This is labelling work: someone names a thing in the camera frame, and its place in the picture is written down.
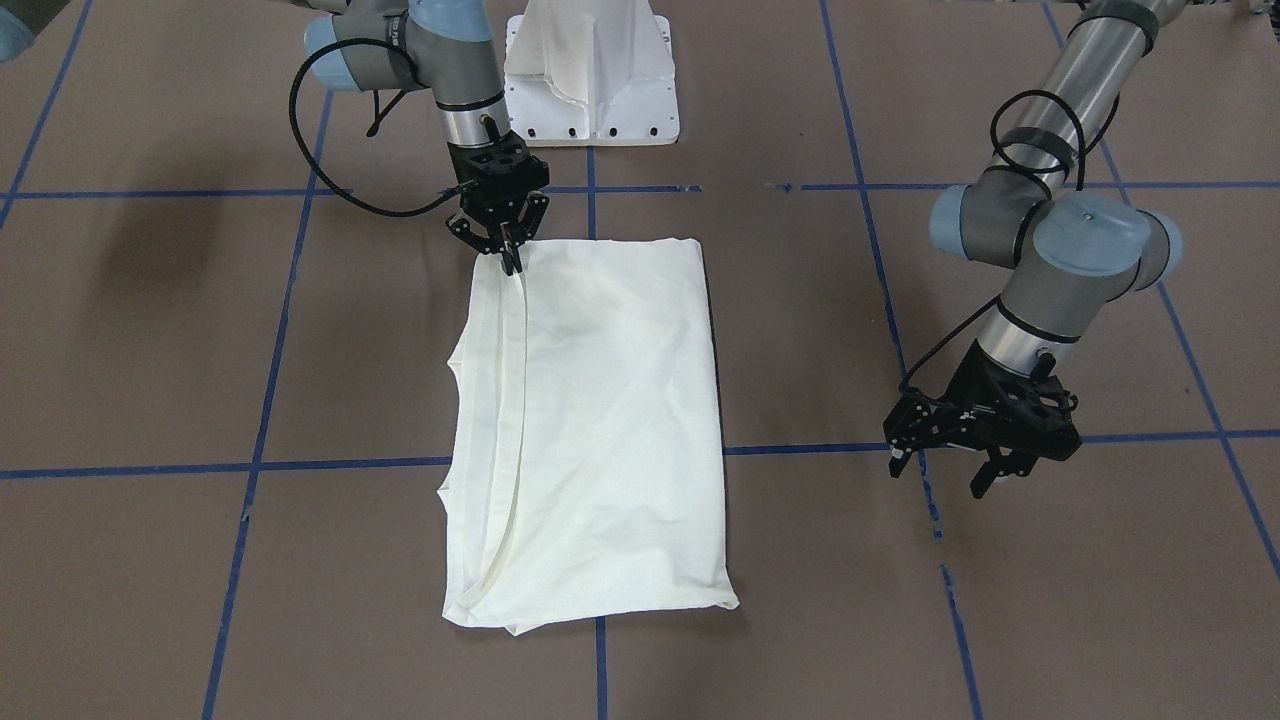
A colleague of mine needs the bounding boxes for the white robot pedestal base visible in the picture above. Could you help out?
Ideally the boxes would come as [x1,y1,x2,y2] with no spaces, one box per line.
[504,1,681,147]

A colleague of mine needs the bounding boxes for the cream long-sleeve cat shirt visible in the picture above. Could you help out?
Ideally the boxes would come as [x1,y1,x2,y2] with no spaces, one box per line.
[438,238,739,635]

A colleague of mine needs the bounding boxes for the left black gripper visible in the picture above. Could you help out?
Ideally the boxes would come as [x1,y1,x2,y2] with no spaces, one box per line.
[883,343,1082,498]

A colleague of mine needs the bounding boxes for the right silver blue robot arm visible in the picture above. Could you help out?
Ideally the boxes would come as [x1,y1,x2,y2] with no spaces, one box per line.
[289,1,550,275]

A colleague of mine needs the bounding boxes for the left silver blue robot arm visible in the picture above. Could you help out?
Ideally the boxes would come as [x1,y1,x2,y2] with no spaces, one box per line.
[883,1,1185,498]

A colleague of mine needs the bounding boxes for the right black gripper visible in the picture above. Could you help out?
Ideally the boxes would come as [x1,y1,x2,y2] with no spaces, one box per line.
[445,132,550,275]

